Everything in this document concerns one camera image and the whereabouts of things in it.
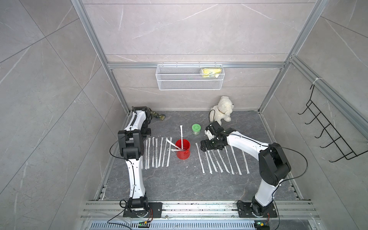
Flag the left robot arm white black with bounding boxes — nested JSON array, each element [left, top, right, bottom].
[[118, 106, 151, 217]]

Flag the green lid jar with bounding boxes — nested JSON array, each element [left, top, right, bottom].
[[192, 124, 201, 135]]

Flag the camouflage cloth piece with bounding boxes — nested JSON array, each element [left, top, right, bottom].
[[150, 110, 165, 120]]

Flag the bundle of white straws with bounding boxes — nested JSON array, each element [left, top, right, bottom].
[[165, 125, 187, 152]]

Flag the white straw thirteenth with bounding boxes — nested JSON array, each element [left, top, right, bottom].
[[151, 137, 155, 168]]

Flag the black wire hook rack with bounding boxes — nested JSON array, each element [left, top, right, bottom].
[[298, 84, 368, 163]]

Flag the yellow sponge in basket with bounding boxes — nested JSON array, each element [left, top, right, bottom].
[[200, 68, 222, 78]]

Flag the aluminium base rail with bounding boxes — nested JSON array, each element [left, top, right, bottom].
[[79, 200, 320, 220]]

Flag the red cup container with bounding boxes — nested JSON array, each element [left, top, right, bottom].
[[176, 139, 191, 160]]

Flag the white straw eleventh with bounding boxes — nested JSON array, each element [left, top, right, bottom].
[[157, 137, 163, 167]]

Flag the white plush dog toy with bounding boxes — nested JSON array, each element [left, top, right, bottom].
[[209, 96, 234, 126]]

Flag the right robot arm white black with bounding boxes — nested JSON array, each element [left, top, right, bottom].
[[200, 121, 291, 218]]

